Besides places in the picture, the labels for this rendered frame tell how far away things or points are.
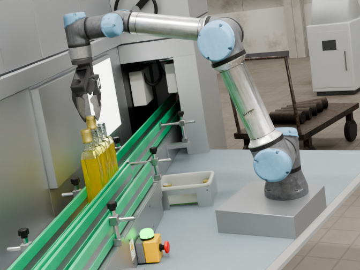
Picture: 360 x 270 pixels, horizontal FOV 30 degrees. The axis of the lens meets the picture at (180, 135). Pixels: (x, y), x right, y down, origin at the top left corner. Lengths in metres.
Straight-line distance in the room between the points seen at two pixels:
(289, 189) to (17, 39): 1.01
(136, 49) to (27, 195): 1.36
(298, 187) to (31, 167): 0.88
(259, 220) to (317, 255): 1.71
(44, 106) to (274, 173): 0.78
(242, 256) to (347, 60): 6.17
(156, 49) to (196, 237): 1.27
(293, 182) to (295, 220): 0.17
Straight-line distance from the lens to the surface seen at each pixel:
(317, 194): 2.33
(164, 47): 3.27
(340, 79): 8.18
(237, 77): 2.08
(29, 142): 2.19
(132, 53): 3.31
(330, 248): 3.96
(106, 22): 2.20
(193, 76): 3.27
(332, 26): 8.12
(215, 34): 2.05
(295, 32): 11.98
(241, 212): 2.22
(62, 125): 2.39
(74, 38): 2.25
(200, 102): 3.29
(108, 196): 2.20
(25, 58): 2.25
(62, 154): 2.36
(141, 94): 3.46
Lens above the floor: 1.59
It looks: 13 degrees down
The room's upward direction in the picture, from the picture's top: 9 degrees counter-clockwise
